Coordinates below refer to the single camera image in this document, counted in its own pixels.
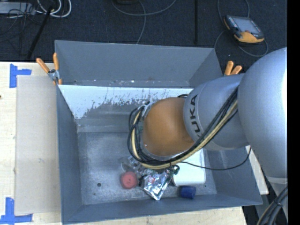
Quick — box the white box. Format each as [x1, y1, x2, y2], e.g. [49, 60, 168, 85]
[172, 148, 207, 187]

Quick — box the grey metal bin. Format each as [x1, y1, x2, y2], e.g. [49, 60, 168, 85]
[54, 40, 263, 225]

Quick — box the pale cardboard board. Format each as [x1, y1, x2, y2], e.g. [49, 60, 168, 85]
[14, 75, 62, 217]

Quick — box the blue cup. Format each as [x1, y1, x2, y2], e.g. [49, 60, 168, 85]
[180, 186, 196, 200]

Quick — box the red round toy fruit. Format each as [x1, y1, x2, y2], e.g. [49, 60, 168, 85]
[120, 171, 139, 190]

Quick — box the silver foil packet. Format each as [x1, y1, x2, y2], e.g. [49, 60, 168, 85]
[140, 168, 172, 201]

